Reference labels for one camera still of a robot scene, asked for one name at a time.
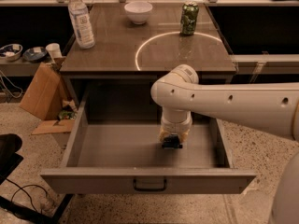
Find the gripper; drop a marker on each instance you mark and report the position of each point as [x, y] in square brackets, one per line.
[176, 125]

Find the open grey top drawer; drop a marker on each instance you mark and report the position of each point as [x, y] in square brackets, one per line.
[110, 146]

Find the snack packets in box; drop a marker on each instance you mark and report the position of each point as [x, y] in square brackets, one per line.
[69, 110]

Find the white paper cup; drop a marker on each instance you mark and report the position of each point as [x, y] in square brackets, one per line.
[53, 50]

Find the grey cabinet with top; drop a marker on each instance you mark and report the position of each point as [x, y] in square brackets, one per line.
[126, 57]

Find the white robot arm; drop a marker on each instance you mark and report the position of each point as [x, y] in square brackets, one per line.
[270, 108]

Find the black drawer handle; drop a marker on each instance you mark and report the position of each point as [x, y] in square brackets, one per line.
[150, 185]

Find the green soda can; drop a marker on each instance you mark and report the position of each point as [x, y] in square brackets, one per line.
[189, 18]

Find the dark blue rxbar wrapper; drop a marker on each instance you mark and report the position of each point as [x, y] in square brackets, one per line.
[171, 141]

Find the white ceramic bowl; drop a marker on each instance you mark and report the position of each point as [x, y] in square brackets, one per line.
[138, 12]

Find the clear plastic water bottle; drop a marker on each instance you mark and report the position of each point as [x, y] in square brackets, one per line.
[80, 18]

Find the dark blue bowl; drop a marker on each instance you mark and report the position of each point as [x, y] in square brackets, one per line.
[35, 55]

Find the blue white bowl left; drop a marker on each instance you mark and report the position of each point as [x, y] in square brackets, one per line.
[11, 52]

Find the brown cardboard box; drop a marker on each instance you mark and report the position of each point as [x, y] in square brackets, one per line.
[45, 98]

